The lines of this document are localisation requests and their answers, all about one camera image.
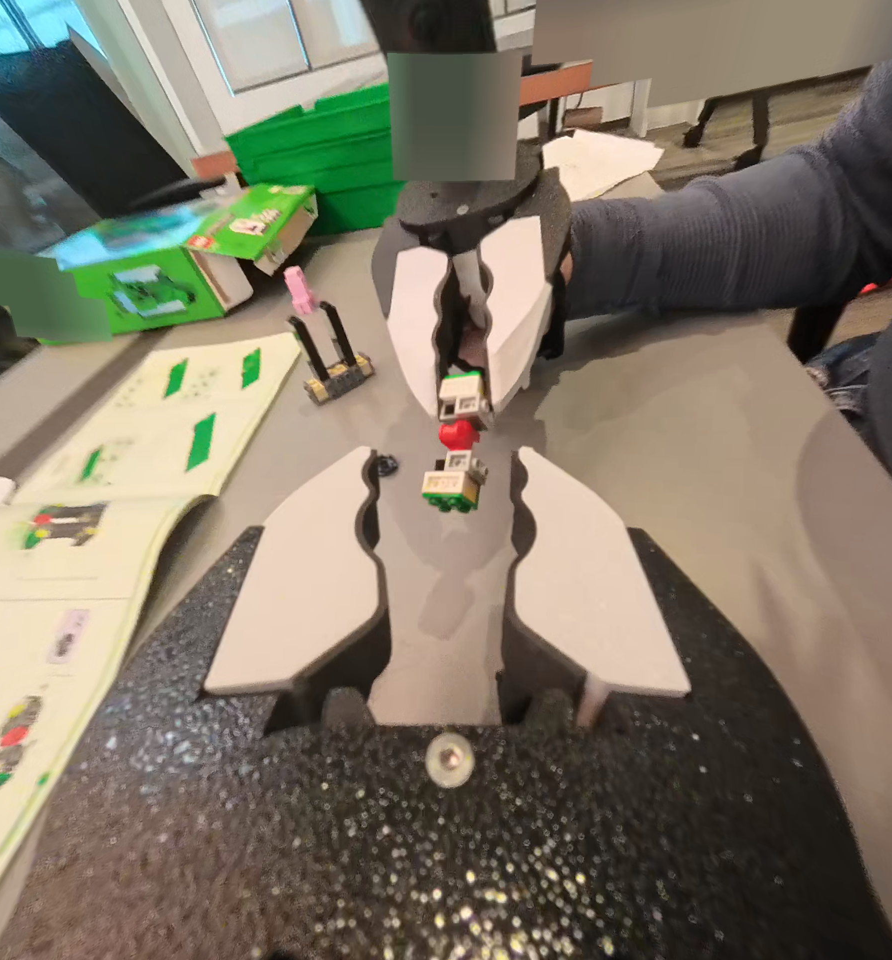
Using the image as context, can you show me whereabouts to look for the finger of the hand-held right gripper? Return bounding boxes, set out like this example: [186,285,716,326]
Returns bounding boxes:
[386,247,450,420]
[482,216,555,415]

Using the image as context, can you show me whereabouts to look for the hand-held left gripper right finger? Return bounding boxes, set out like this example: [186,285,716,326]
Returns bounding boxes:
[502,445,692,729]

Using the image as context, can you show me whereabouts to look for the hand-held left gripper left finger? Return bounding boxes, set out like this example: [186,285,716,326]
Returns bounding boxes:
[203,445,392,697]

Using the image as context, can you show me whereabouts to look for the white and green brick piece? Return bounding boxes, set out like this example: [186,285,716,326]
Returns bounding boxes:
[437,369,493,423]

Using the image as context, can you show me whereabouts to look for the white and green brick build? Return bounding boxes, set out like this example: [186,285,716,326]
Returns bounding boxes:
[420,448,490,516]

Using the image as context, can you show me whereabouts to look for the person's right forearm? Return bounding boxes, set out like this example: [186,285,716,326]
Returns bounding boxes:
[566,52,892,324]

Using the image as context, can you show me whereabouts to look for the black pillar brick build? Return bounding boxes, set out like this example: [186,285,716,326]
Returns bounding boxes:
[288,300,377,407]

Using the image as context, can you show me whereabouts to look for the pink brick figure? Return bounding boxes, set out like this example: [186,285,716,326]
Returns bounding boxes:
[284,266,320,316]

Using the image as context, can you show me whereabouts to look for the white paper sheet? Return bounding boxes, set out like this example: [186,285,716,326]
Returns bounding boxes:
[542,129,666,202]

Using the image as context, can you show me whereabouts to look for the green storage crate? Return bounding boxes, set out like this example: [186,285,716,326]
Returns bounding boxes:
[224,82,417,235]

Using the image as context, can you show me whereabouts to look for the brown wooden table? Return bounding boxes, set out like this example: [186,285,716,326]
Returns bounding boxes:
[519,62,594,108]

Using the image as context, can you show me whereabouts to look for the building instruction booklet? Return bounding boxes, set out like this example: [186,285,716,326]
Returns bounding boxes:
[0,330,303,931]

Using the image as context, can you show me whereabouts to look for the window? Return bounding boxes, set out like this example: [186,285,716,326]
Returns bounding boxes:
[191,0,387,95]

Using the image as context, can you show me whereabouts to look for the green toy brick box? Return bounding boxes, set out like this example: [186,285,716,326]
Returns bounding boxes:
[41,183,319,340]

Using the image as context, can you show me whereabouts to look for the black chair base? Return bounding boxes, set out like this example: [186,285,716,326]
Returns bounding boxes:
[682,84,775,171]

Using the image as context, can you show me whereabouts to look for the person's jeans leg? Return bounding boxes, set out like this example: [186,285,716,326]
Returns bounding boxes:
[804,336,876,425]

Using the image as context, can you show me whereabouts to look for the black office chair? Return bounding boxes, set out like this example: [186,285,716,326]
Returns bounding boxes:
[0,28,225,220]

